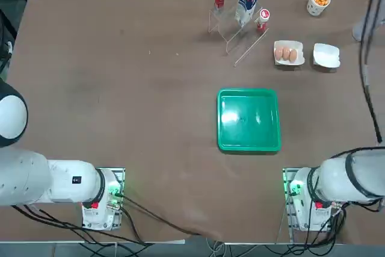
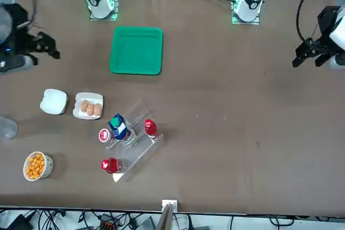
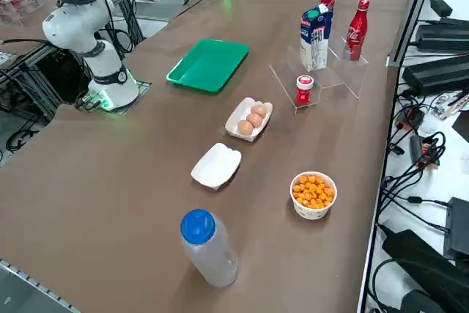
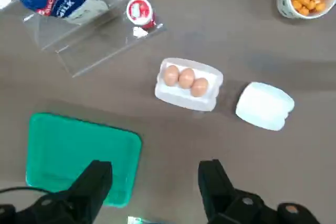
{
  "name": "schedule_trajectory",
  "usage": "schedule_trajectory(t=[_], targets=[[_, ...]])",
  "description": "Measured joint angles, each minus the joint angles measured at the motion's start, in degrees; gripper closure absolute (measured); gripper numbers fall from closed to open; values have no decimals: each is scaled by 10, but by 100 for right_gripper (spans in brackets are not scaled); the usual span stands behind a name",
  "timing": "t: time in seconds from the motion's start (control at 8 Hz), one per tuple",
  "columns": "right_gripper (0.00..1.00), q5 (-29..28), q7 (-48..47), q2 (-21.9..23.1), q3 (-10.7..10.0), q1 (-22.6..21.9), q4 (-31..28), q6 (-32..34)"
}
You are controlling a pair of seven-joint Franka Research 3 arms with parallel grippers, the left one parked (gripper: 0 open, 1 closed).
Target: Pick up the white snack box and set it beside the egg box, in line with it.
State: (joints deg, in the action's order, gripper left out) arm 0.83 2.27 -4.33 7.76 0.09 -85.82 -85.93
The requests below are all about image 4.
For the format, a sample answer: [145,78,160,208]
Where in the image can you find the white egg box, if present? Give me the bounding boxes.
[154,57,224,112]

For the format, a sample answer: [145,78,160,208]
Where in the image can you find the brown egg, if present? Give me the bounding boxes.
[163,65,180,87]
[190,77,209,98]
[178,68,196,89]

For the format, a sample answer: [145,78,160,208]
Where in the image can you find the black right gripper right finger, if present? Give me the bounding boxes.
[198,158,321,224]

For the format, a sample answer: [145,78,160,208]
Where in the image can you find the red white-capped yogurt bottle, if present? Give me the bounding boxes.
[125,0,156,30]

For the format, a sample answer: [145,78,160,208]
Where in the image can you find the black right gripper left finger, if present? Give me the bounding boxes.
[0,159,113,224]

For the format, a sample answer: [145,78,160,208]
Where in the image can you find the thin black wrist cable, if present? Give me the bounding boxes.
[0,186,69,204]

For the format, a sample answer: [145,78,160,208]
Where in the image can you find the clear acrylic shelf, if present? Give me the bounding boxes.
[22,0,167,78]

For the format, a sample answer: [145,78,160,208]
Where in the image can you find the green plastic tray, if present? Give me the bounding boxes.
[25,112,143,208]

